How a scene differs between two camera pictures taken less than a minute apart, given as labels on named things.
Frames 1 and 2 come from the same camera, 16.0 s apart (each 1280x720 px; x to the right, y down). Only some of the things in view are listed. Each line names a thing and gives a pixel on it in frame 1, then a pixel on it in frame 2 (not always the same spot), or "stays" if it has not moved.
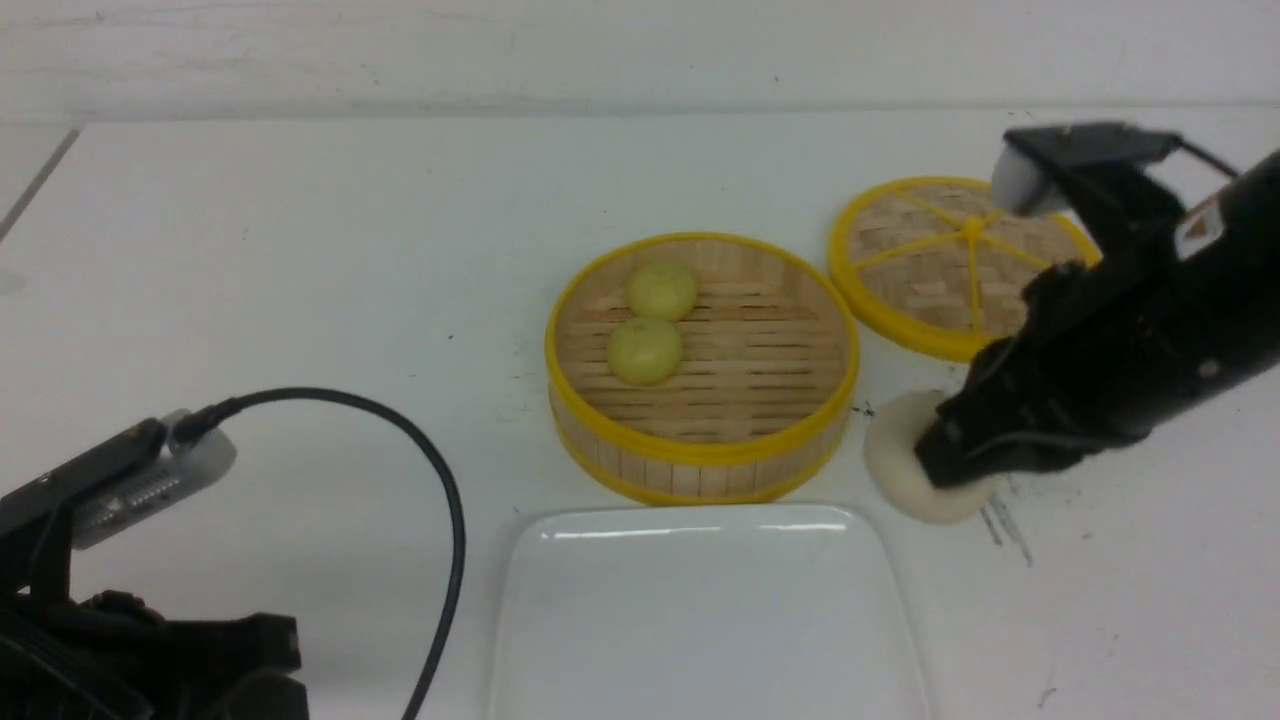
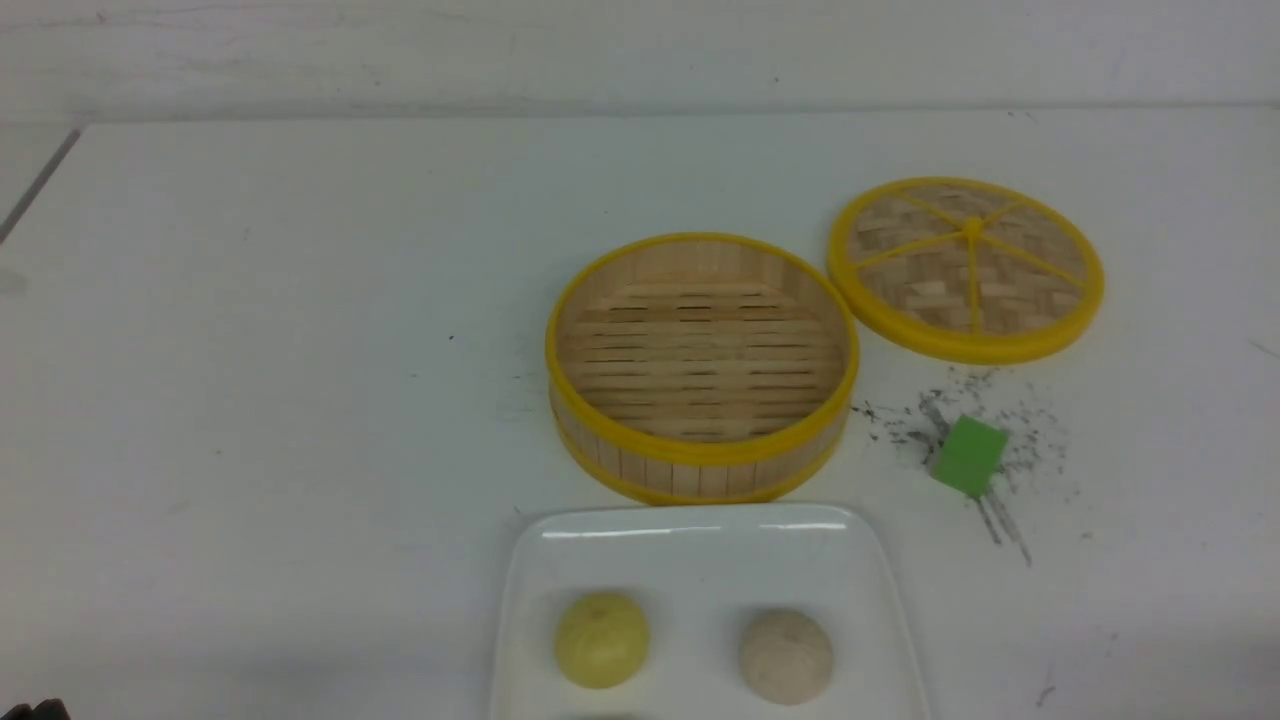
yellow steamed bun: x=662 y=292 to x=602 y=641
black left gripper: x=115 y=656 to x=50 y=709
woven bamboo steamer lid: x=937 y=265 stays
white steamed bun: x=897 y=475 to x=787 y=657
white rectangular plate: x=711 y=611 stays
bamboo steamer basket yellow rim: x=767 y=365 stays
